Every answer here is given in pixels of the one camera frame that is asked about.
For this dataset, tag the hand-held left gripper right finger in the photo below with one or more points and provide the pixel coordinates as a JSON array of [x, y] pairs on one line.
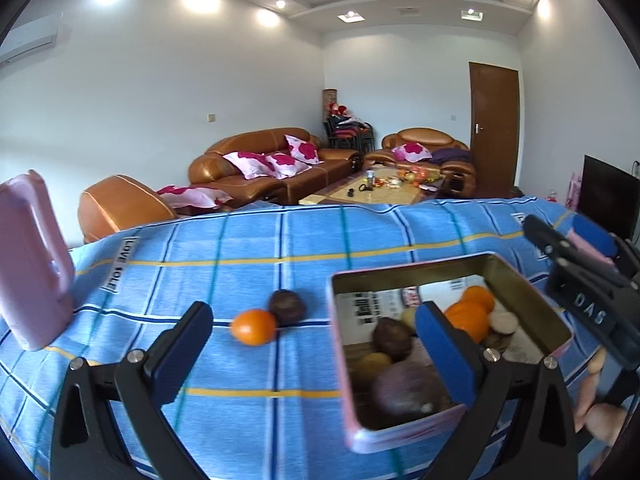
[[445, 355]]

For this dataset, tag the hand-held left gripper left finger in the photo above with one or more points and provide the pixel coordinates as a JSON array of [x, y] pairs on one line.
[[185, 355]]

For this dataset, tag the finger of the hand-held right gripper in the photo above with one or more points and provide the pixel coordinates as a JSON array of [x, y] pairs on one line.
[[550, 240], [595, 237]]

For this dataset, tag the orange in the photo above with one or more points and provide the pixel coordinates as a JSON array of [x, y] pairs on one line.
[[254, 327], [479, 296], [467, 320]]

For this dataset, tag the yellow-brown longan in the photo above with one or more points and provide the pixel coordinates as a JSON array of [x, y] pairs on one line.
[[372, 366], [410, 317]]

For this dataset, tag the large purple passion fruit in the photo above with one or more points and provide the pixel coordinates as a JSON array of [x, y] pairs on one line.
[[405, 390]]

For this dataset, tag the dark brown passion fruit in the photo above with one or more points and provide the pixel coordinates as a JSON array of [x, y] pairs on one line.
[[392, 337], [286, 306]]

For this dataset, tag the pink tin box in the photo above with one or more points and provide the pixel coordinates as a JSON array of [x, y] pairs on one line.
[[400, 435]]

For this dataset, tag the person's right hand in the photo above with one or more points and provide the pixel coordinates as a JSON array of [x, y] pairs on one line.
[[597, 420]]

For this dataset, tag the pale pink object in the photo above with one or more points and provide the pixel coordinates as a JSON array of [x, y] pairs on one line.
[[590, 250]]

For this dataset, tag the small red white bottle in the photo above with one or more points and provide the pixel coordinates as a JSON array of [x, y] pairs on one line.
[[551, 196]]

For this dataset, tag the black television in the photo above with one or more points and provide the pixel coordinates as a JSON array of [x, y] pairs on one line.
[[610, 195]]

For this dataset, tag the pink gift bag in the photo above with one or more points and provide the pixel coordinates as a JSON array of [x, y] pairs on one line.
[[575, 191]]

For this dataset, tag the printed paper liner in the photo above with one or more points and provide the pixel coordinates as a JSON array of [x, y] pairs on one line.
[[360, 310]]

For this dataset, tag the brown wooden door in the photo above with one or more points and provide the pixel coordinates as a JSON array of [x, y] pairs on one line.
[[495, 125]]

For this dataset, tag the purple cloth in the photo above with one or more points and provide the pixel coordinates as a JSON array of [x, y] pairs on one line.
[[452, 155]]

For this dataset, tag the blue plaid cloth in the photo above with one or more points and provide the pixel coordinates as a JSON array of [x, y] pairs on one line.
[[250, 240]]

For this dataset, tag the cluster of small colourful items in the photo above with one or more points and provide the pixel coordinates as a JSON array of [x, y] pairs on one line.
[[412, 177]]

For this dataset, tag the brown leather armchair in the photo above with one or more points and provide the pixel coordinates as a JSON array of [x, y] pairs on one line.
[[425, 136]]

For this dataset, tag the brown leather sofa section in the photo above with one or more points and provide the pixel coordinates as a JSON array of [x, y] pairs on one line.
[[120, 205]]

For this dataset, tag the pink floral pillow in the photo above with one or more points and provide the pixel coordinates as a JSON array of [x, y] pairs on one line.
[[287, 166], [247, 165], [412, 151], [302, 150]]

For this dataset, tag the wooden coffee table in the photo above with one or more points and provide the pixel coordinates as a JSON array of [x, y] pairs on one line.
[[340, 197]]

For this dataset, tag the brown leather sofa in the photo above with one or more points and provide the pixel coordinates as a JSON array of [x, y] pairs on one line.
[[250, 142]]

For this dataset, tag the black chair stack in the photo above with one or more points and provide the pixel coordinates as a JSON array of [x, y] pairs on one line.
[[350, 135]]

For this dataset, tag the square recessed ceiling light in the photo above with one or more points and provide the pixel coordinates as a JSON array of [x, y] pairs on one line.
[[350, 16], [471, 14]]

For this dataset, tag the red flower bouquet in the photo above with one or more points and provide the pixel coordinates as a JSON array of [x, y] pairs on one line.
[[339, 108]]

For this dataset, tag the tall patterned floor vase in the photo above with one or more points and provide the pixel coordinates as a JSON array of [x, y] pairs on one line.
[[330, 97]]

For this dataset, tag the ceiling air vent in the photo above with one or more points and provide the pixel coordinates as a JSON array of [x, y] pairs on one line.
[[406, 10]]

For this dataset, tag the white air conditioner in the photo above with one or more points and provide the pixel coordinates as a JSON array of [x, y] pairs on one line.
[[30, 40]]

